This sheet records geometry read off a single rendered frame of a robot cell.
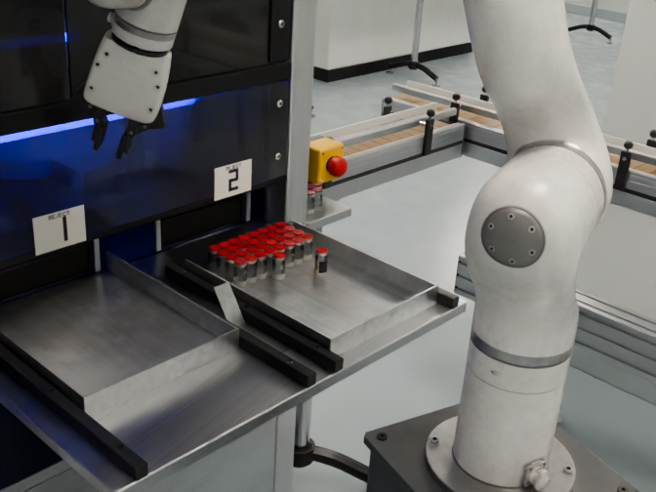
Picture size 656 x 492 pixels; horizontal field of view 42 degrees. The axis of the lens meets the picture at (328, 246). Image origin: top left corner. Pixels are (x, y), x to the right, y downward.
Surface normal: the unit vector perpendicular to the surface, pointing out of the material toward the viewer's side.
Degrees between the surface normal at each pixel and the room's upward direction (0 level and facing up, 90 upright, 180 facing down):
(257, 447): 90
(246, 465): 90
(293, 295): 0
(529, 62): 98
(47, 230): 90
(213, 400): 0
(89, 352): 0
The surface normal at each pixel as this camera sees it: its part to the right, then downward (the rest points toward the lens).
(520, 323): -0.35, 0.58
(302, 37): 0.72, 0.33
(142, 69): 0.04, 0.51
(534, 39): 0.11, 0.33
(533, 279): -0.29, 0.81
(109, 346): 0.06, -0.90
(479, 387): -0.80, 0.22
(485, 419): -0.65, 0.29
